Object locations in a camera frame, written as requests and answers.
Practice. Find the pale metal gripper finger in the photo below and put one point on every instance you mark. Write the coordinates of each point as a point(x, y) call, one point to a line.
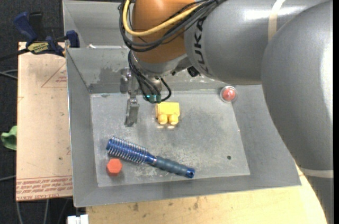
point(135, 113)
point(128, 115)

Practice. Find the yellow toy building block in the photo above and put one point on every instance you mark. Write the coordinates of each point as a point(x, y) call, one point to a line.
point(167, 110)

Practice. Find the blue round hairbrush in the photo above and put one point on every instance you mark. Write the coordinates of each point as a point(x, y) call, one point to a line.
point(148, 157)

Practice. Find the red-orange hexagonal block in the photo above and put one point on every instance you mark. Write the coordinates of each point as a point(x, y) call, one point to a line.
point(114, 166)

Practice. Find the grey metal bin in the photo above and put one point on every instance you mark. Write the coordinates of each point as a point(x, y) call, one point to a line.
point(201, 138)

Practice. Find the brown cardboard board red print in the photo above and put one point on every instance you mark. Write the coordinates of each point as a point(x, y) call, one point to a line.
point(42, 125)

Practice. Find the red ball in clear dome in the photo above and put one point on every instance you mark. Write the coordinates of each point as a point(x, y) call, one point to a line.
point(228, 94)

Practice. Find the black cylinder on white bracket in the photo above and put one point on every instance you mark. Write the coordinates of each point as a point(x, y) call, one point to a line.
point(193, 71)

